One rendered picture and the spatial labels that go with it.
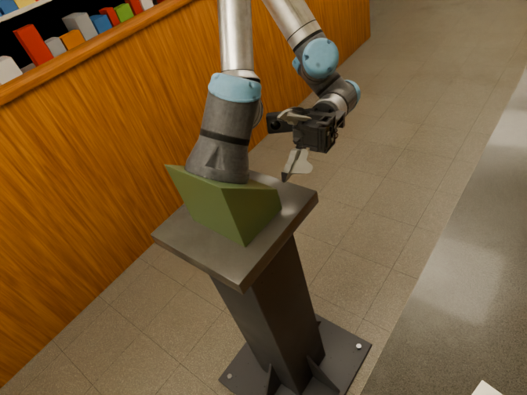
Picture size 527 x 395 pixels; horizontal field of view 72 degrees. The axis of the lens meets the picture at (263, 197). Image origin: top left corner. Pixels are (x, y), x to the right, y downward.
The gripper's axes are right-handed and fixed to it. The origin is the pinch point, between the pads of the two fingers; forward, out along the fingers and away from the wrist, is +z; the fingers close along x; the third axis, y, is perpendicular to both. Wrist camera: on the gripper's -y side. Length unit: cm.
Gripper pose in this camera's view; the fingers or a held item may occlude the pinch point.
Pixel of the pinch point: (277, 151)
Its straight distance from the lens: 76.1
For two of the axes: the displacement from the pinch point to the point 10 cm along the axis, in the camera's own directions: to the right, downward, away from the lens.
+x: 1.0, 8.1, 5.8
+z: -5.2, 5.4, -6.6
